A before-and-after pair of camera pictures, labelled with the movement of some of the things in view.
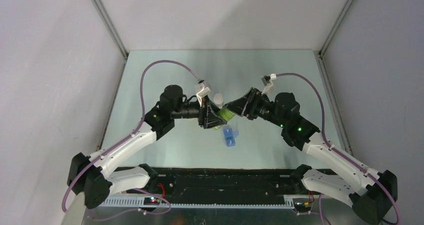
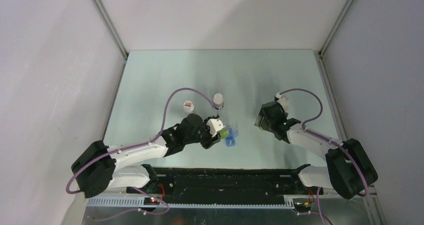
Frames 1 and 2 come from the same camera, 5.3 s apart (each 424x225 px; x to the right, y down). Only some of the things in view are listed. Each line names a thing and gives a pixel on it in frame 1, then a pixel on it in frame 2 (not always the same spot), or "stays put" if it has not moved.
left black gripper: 208,115 -> 210,141
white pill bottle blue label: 218,99 stays put
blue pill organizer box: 230,135 stays put
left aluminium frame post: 97,3 stays put
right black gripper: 247,105 -> 258,120
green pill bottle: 226,114 -> 224,133
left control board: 151,201 stays put
